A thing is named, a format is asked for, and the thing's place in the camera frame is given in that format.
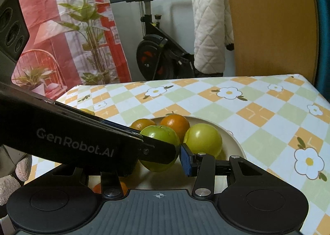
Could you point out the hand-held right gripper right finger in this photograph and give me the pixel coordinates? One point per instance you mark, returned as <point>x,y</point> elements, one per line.
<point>186,162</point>

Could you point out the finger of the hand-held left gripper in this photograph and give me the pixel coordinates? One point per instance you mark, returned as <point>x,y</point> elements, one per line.
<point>159,152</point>
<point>121,126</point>

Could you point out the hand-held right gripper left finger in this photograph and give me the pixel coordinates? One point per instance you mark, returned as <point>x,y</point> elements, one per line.
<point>110,183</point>

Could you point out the small mandarin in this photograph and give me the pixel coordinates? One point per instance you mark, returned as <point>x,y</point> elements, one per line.
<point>97,188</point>

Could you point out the green apple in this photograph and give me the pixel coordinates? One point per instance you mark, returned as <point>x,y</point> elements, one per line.
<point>159,134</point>
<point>203,138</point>

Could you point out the large yellowish orange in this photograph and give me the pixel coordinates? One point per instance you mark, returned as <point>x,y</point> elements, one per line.
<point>143,123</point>

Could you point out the yellow lemon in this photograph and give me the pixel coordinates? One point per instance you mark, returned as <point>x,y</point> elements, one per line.
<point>86,111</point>

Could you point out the deep-coloured orange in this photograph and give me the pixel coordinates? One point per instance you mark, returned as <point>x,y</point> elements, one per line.
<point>175,123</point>

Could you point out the white bowl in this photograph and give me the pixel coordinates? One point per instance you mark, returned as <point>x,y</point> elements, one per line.
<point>229,144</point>

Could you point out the beige fuzzy cloth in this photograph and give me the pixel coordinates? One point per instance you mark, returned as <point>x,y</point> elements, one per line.
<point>10,186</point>

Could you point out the black exercise bike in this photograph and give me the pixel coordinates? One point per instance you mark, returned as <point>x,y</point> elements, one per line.
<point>152,54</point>

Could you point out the red plant-printed backdrop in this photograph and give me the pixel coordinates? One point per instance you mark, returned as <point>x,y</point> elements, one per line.
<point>64,18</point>

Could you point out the white rounded panel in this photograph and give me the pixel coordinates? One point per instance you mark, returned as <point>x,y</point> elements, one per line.
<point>180,26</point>

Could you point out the white quilted jacket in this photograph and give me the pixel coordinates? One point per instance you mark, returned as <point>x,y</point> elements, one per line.
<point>208,31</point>

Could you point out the wooden board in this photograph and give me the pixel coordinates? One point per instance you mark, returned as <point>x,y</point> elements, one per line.
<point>270,23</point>

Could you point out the teal curtain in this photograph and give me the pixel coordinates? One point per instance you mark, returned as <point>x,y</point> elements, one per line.
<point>323,44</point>

